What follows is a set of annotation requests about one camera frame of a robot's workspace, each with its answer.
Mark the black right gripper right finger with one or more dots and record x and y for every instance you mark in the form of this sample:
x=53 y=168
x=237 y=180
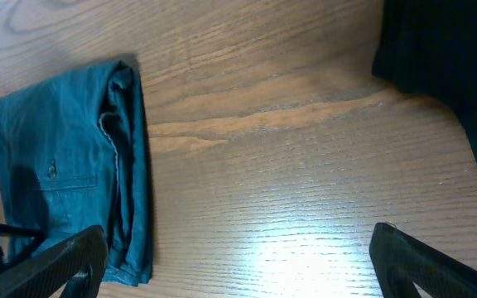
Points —
x=403 y=265

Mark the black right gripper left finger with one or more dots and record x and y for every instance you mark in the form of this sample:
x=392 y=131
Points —
x=76 y=266

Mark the dark blue shorts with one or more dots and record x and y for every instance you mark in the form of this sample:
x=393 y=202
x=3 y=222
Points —
x=73 y=154

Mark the black garment pile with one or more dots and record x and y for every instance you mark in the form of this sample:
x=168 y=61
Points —
x=430 y=47

